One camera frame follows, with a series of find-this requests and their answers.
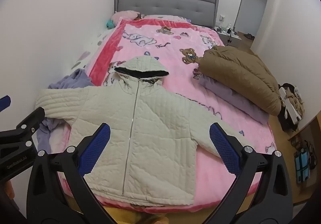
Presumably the lavender folded cloth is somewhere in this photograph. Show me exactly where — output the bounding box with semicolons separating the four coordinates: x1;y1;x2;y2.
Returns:
199;73;270;124

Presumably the person's yellow clothing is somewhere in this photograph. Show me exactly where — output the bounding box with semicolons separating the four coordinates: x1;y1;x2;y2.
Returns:
104;203;172;224

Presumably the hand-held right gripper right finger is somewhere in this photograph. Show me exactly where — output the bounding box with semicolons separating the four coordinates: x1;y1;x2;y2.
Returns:
209;122;294;224

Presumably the pink pillow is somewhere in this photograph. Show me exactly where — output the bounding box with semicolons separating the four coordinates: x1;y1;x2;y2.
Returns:
110;10;141;23

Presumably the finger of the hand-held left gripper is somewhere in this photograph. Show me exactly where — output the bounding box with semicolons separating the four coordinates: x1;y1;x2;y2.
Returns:
0;107;46;152
0;96;11;112

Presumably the white nightstand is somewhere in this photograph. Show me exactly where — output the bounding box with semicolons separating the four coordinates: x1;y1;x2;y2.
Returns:
218;30;243;48

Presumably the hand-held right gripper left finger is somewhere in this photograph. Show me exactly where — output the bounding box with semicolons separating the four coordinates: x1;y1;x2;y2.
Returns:
26;122;118;224

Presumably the grey padded headboard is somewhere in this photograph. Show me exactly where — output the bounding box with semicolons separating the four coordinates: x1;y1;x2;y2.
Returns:
115;0;220;29

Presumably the blue striped bag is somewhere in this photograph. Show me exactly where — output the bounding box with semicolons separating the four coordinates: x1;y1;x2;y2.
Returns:
294;150;311;183

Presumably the white heart printed bedsheet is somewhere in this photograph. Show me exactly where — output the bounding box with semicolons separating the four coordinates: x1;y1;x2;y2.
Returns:
71;26;119;74

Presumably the lavender crumpled garment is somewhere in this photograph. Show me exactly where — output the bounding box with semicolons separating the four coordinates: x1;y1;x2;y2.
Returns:
37;68;94;155

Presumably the pink printed blanket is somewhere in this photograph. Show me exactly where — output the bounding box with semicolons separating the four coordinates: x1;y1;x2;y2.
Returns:
49;19;276;208

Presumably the cream quilted hooded jacket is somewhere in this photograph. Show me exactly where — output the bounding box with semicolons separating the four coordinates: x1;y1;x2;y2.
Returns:
35;55;249;206

